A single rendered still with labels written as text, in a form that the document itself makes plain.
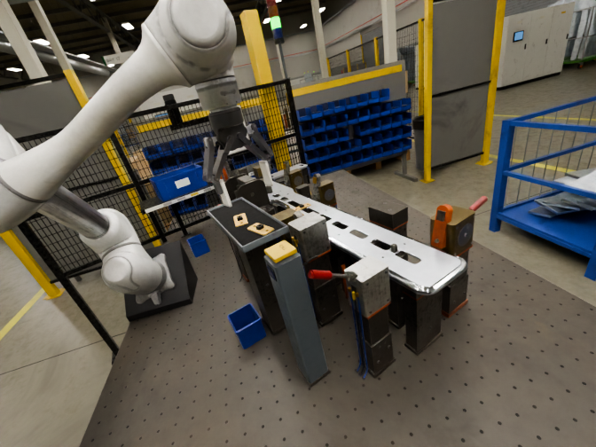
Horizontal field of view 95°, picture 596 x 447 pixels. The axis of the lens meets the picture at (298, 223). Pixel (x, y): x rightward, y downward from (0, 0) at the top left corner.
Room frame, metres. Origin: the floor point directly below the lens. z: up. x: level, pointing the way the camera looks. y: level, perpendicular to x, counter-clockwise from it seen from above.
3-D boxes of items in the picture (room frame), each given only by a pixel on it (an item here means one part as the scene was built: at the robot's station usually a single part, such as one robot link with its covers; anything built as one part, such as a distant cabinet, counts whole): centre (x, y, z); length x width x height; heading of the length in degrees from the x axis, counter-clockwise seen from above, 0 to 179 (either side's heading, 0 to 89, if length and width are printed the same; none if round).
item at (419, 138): (3.91, -2.17, 0.36); 0.50 x 0.50 x 0.73
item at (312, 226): (0.77, -0.02, 0.90); 0.13 x 0.08 x 0.41; 116
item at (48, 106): (2.75, 2.21, 1.00); 1.34 x 0.14 x 2.00; 99
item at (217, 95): (0.69, 0.11, 1.51); 0.09 x 0.09 x 0.06
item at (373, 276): (0.54, -0.13, 0.88); 0.12 x 0.07 x 0.36; 116
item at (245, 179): (1.15, 0.19, 0.94); 0.18 x 0.13 x 0.49; 26
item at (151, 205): (1.87, 0.53, 1.01); 0.90 x 0.22 x 0.03; 116
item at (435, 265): (1.13, -0.05, 1.00); 1.38 x 0.22 x 0.02; 26
